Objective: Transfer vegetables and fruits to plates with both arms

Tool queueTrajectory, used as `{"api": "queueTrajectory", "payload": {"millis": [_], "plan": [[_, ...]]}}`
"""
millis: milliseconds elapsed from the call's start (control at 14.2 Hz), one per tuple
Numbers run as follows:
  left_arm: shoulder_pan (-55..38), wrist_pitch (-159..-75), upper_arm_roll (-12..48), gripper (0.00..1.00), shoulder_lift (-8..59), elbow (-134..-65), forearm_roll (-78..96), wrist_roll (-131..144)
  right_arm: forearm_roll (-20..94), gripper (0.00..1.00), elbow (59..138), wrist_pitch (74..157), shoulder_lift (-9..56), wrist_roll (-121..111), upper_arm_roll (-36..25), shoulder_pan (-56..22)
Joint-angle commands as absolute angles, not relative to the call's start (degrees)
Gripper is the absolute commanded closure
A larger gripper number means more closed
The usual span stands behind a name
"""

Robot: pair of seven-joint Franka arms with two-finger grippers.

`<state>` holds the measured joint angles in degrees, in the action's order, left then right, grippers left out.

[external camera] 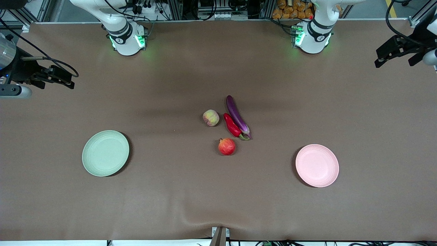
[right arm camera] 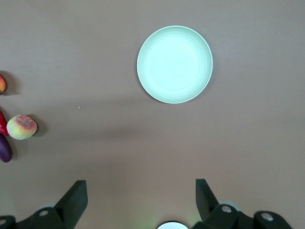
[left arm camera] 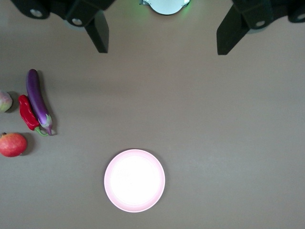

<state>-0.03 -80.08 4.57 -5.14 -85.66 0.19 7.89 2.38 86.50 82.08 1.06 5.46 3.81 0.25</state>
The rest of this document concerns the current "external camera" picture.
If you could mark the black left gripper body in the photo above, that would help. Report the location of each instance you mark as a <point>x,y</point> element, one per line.
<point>414,48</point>

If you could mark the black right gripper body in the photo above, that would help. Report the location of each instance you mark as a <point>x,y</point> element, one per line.
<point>24,70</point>

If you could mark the yellow pink peach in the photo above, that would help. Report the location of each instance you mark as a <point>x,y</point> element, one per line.
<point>211,118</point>

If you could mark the purple eggplant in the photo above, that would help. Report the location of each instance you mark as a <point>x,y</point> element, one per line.
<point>235,111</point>

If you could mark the red chili pepper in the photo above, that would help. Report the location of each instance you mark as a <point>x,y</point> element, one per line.
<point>232,127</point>

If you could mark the red pomegranate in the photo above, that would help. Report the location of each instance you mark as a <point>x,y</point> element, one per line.
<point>227,146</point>

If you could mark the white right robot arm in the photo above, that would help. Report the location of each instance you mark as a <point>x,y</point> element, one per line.
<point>126,43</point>

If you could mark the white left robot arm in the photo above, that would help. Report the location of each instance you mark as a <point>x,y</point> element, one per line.
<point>312,37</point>

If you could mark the bag of orange fruits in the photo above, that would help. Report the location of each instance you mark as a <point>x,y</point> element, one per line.
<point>292,10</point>

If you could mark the light green plate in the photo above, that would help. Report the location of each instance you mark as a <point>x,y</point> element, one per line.
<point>105,153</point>

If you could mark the white power strip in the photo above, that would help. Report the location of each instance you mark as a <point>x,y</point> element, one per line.
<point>146,7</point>

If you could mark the pink plate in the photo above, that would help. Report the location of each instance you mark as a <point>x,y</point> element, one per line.
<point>317,165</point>

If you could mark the brown table cloth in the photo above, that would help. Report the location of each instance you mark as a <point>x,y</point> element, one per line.
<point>218,191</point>

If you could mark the aluminium profile frame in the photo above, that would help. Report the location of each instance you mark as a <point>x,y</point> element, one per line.
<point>414,22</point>
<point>30,13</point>

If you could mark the grey metal table bracket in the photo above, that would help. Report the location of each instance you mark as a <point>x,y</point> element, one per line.
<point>219,237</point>

